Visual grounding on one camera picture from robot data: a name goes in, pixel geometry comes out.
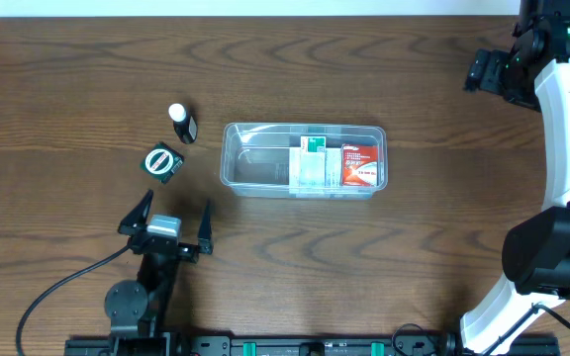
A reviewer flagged white green medicine box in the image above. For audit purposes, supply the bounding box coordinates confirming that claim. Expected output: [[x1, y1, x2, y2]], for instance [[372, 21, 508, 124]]
[[300, 136, 327, 187]]

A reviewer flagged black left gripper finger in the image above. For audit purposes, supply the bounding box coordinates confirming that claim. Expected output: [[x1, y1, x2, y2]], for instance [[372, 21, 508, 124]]
[[117, 190, 153, 236], [197, 201, 214, 255]]

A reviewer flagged blue white medicine box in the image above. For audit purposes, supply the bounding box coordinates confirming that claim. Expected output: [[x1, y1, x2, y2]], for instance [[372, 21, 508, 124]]
[[288, 147, 342, 195]]

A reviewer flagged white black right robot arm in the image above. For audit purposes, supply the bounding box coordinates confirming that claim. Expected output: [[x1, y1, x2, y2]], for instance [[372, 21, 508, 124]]
[[438, 0, 570, 355]]

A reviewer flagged green Zam-Buk box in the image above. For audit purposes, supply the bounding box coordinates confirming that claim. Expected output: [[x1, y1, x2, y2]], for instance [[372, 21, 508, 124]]
[[141, 141, 185, 184]]

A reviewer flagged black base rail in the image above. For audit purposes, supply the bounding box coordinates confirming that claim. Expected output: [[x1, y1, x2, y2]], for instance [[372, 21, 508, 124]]
[[63, 331, 561, 356]]

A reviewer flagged dark bottle white cap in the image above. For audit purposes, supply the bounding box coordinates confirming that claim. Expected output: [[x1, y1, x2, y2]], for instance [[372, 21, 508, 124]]
[[168, 103, 198, 144]]

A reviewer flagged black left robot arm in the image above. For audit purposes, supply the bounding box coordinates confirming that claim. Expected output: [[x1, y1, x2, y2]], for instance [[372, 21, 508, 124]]
[[104, 191, 214, 356]]

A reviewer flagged orange red medicine box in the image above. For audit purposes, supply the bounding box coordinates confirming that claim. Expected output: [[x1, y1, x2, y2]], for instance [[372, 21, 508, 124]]
[[341, 144, 379, 187]]

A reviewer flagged clear plastic container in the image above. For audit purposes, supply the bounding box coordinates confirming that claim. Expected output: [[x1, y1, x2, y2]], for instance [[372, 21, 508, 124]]
[[220, 123, 388, 200]]

